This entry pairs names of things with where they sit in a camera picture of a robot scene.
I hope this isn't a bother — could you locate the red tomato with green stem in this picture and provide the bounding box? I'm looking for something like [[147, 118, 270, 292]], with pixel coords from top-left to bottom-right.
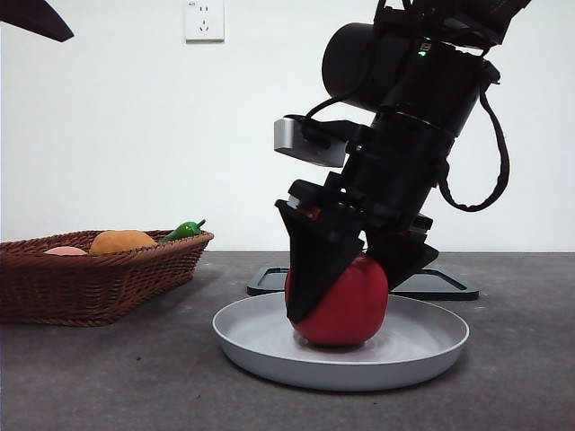
[[284, 251, 390, 347]]

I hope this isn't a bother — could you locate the black rectangular tray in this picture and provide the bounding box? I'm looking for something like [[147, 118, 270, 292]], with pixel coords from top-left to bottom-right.
[[245, 267, 480, 302]]

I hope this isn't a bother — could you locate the round grey plate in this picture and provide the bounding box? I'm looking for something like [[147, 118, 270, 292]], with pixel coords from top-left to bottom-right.
[[211, 294, 471, 392]]

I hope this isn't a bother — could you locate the glossy green chili pepper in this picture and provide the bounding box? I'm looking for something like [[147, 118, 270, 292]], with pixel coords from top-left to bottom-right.
[[157, 218, 207, 244]]

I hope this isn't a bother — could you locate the yellow-orange potato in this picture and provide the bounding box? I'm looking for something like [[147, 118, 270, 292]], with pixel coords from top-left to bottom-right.
[[88, 229, 158, 256]]

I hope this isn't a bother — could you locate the brown woven wicker basket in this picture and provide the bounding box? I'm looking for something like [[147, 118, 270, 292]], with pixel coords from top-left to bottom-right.
[[0, 229, 215, 328]]

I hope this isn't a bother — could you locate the pale grey right wrist camera box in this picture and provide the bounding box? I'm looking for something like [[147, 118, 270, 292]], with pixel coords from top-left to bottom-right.
[[272, 115, 356, 168]]

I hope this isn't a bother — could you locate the thick black looped cable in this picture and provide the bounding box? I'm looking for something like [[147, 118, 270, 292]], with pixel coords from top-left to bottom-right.
[[438, 83, 512, 213]]

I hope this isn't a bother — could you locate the thin black camera cable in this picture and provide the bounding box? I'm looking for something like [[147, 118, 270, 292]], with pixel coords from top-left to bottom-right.
[[301, 92, 360, 125]]

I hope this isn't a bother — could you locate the white wall socket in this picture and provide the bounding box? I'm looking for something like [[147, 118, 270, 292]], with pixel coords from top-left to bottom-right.
[[183, 1, 226, 45]]

